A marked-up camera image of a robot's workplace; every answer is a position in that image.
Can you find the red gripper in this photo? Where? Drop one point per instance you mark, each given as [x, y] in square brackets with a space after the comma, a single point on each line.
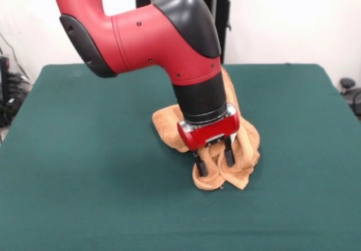
[210, 134]

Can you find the orange terry towel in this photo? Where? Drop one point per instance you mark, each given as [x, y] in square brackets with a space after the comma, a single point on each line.
[169, 132]

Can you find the dark green table cloth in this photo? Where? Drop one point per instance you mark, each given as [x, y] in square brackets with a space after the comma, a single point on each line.
[84, 163]

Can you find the black office chair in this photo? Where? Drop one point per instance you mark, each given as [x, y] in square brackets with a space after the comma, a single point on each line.
[351, 91]

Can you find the black electronic box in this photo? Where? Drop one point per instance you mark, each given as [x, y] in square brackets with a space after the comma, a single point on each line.
[4, 70]

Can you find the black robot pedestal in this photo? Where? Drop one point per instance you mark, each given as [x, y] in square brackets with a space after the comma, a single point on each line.
[222, 14]

